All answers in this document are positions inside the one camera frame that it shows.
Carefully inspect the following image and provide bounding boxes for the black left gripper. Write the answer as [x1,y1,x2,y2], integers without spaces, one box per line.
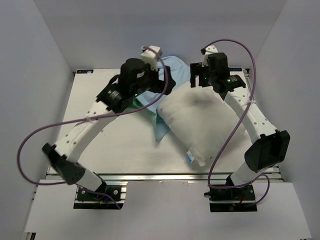
[130,62,175,98]

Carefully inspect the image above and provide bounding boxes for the blue green satin pillowcase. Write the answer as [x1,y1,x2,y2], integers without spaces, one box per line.
[132,56,190,142]

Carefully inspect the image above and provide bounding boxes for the white pillow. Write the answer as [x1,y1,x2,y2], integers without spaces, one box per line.
[157,83,239,167]

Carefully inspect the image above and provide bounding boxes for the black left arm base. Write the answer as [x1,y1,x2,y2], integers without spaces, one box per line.
[73,182,127,210]

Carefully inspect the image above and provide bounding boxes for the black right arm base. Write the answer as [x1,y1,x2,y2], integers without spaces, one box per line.
[203,185,258,213]

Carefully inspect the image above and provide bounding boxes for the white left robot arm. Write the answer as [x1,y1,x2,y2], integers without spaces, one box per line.
[42,58,176,200]

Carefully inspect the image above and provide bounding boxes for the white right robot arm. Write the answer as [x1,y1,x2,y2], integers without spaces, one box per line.
[190,50,290,200]

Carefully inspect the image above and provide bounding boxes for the dark label sticker right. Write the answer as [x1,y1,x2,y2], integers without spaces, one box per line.
[229,67,243,72]

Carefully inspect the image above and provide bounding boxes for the dark label sticker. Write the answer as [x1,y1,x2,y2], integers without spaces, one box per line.
[76,69,94,74]
[229,67,243,72]

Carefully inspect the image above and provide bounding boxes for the dark label sticker left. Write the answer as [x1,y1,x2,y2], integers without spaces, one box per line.
[76,69,94,74]

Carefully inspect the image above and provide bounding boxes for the white foreground board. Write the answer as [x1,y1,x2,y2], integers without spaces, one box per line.
[25,181,311,240]

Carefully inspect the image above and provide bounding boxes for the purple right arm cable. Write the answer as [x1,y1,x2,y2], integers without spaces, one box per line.
[201,38,270,206]

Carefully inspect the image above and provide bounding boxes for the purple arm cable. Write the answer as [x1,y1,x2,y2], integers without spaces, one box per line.
[18,46,169,210]
[201,38,270,206]

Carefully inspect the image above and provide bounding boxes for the aluminium table frame rail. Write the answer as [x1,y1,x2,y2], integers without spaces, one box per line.
[244,69,285,181]

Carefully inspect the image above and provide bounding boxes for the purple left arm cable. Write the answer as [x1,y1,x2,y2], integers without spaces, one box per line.
[18,46,169,210]

